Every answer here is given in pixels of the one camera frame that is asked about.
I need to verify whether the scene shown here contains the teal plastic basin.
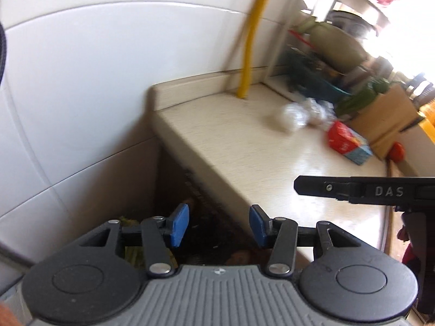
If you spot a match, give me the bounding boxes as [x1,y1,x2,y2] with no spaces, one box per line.
[287,48,351,104]

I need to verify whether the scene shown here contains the olive green pot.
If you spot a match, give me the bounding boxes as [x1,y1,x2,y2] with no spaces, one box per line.
[293,16,368,74]

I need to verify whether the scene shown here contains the red tomato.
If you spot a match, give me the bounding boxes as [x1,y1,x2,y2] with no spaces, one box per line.
[387,142,406,163]

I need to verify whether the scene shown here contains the red and blue carton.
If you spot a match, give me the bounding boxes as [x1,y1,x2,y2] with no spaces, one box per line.
[327,121,372,166]

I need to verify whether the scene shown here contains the white corner dish rack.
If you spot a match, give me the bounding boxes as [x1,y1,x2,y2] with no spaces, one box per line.
[264,0,389,103]

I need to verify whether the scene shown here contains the clear plastic bag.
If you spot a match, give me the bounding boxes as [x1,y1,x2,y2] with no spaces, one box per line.
[272,98,337,133]

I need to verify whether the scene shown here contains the yellow corrugated gas hose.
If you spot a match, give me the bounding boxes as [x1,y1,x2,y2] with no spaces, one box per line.
[237,0,276,100]

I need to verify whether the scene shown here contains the green pepper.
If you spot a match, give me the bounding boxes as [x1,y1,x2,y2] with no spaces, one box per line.
[335,78,390,117]

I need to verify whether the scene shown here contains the wooden knife block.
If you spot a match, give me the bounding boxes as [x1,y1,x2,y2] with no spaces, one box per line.
[348,83,419,160]

